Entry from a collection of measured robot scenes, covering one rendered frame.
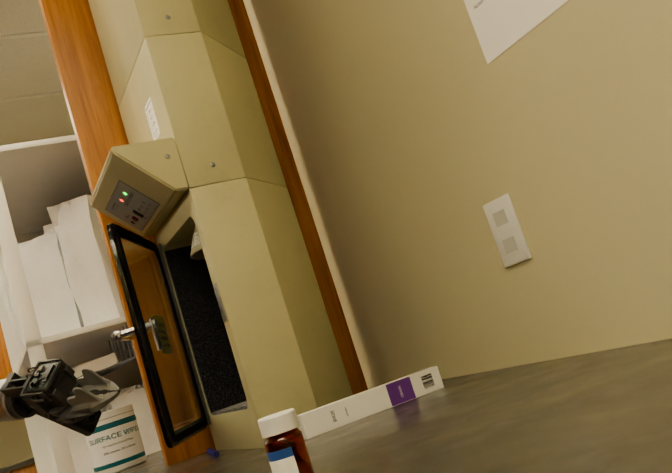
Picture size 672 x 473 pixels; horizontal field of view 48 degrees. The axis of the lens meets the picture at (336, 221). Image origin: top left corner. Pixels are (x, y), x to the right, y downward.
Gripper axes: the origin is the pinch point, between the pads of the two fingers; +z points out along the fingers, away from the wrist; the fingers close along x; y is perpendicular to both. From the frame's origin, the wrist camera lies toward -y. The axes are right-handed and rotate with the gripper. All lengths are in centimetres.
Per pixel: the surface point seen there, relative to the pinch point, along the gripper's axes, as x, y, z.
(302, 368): 12.4, -14.9, 25.4
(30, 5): 174, 14, -118
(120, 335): 9.5, 3.9, -0.7
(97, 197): 39.2, 12.9, -14.3
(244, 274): 22.6, 0.5, 19.0
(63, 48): 74, 31, -28
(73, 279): 82, -45, -93
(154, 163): 32.9, 21.2, 9.0
